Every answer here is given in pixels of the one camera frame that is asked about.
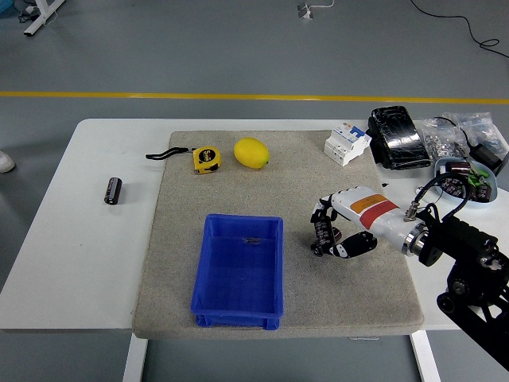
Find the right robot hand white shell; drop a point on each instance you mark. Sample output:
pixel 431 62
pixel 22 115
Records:
pixel 374 213

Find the dark battery with white print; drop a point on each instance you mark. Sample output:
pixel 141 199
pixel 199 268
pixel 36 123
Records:
pixel 323 234

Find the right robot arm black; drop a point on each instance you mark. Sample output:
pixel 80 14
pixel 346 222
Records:
pixel 465 246

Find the black wrapped box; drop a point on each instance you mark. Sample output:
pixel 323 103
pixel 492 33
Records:
pixel 399 137

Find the blue plastic box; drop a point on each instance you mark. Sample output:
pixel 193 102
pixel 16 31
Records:
pixel 238 278

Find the dark battery with grey stripe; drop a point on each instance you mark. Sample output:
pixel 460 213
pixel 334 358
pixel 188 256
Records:
pixel 113 191

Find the white circuit breaker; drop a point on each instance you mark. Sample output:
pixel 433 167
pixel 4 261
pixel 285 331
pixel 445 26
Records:
pixel 346 145

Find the small maroon capacitor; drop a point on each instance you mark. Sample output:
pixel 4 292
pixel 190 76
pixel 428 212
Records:
pixel 453 187
pixel 483 192

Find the large maroon capacitor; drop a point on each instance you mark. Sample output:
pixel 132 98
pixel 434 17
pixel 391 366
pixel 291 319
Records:
pixel 458 166

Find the clear bag of metal nuts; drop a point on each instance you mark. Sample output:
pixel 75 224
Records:
pixel 437 139

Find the grey-brown table mat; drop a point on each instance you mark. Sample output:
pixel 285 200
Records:
pixel 278 191

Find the green plastic part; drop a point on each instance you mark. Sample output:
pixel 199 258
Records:
pixel 476 178

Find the light blue bowl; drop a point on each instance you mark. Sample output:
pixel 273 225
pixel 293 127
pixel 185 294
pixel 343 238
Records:
pixel 493 181

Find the black power adapter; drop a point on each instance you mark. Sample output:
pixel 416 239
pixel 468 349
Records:
pixel 487 157

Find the yellow lemon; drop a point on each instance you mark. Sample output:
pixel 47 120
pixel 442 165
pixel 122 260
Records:
pixel 251 153

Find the clear bag of blue parts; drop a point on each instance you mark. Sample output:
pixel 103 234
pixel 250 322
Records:
pixel 487 127

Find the white table leg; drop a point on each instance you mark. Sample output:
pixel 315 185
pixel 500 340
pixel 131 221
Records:
pixel 425 358
pixel 134 358

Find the yellow tape measure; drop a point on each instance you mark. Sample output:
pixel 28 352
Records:
pixel 207 160

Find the silver floor socket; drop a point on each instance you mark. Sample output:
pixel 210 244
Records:
pixel 305 10

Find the white desk frame foot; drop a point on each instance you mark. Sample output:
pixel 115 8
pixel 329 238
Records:
pixel 40 20

